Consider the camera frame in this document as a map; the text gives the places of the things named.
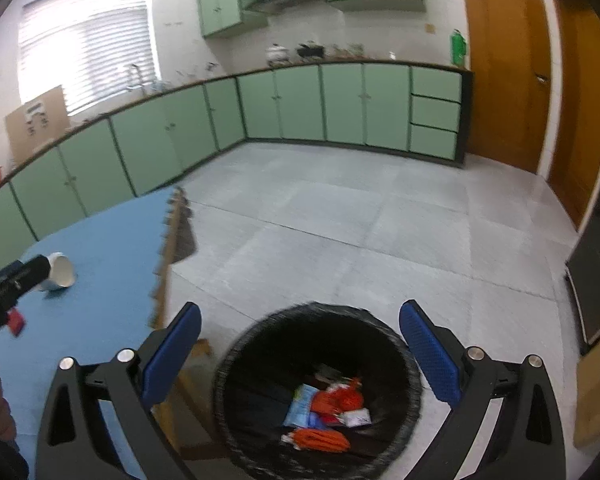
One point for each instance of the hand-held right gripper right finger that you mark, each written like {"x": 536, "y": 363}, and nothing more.
{"x": 430, "y": 350}

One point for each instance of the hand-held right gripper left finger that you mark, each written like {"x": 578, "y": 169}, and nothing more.
{"x": 172, "y": 355}

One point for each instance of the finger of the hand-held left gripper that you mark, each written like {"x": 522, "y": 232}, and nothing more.
{"x": 27, "y": 272}

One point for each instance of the white metal cup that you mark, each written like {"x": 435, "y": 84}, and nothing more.
{"x": 60, "y": 272}

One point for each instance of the black-lined trash bin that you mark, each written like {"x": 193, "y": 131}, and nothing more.
{"x": 260, "y": 360}

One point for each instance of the green white milk carton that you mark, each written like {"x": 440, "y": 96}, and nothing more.
{"x": 355, "y": 417}

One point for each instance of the wooden table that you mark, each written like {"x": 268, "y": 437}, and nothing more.
{"x": 162, "y": 280}

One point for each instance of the blue scalloped table cloth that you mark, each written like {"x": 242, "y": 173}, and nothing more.
{"x": 105, "y": 260}

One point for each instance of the cardboard box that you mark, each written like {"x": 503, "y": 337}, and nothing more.
{"x": 37, "y": 130}

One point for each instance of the flat cardboard sheet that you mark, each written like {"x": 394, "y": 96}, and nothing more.
{"x": 595, "y": 405}

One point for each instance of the metal sink faucet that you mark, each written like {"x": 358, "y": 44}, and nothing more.
{"x": 136, "y": 77}

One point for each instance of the white window blinds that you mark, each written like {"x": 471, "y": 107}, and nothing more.
{"x": 90, "y": 45}

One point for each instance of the green base cabinets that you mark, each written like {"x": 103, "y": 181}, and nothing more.
{"x": 300, "y": 105}

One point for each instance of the wooden door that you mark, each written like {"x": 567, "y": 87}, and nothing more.
{"x": 505, "y": 60}
{"x": 580, "y": 110}

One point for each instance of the green bottle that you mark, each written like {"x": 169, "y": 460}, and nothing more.
{"x": 458, "y": 50}

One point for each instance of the white cooking pot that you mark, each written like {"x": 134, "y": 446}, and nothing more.
{"x": 276, "y": 53}

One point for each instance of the black wok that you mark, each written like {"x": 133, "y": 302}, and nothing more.
{"x": 310, "y": 51}

